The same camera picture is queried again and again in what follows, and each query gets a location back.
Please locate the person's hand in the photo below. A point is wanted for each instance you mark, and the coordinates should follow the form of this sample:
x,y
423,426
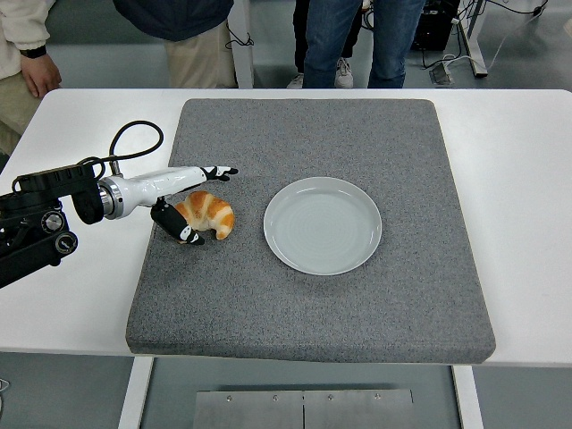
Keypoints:
x,y
42,76

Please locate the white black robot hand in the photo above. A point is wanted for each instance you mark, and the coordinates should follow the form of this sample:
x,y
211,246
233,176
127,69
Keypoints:
x,y
147,185

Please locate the golden brown croissant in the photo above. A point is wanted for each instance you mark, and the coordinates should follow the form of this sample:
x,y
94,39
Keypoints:
x,y
214,214

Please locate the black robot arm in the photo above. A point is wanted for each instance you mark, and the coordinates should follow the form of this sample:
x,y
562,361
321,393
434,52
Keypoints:
x,y
31,250

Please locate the pale grey round plate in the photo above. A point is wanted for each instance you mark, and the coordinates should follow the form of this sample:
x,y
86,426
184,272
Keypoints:
x,y
322,228

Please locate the grey metal plate with screws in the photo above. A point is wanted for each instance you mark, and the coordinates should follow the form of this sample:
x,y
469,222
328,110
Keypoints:
x,y
304,411

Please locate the person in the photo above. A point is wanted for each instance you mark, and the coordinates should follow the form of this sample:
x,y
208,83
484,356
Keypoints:
x,y
18,22
179,18
300,36
330,36

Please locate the grey speckled mat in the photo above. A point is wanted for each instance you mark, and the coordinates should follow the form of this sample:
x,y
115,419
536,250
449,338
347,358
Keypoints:
x,y
268,313

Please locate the white table leg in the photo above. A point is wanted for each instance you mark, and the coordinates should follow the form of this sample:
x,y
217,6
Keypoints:
x,y
468,402
134,397

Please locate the grey floor adapter box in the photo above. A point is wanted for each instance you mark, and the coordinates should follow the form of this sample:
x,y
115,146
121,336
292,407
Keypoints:
x,y
442,73

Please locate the black computer box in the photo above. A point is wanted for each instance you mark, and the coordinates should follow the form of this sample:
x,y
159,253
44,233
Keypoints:
x,y
435,27

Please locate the white desk frame leg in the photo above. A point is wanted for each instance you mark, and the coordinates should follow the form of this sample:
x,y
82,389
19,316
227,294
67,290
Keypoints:
x,y
476,58

